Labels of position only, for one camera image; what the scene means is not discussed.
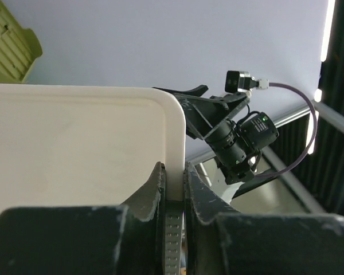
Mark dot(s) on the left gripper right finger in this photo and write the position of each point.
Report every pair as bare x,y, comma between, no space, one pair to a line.
221,240

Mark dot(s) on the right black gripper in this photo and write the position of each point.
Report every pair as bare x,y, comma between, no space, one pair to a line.
204,115

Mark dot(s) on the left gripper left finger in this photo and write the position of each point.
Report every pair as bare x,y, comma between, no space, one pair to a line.
123,239

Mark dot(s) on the white perforated basket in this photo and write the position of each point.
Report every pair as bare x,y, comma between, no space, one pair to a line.
86,146

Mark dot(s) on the large olive green basket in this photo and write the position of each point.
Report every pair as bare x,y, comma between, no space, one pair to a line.
19,49

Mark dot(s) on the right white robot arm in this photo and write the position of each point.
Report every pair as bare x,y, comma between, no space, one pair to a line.
234,143

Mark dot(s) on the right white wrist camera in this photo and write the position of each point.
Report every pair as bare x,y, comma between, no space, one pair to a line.
241,81

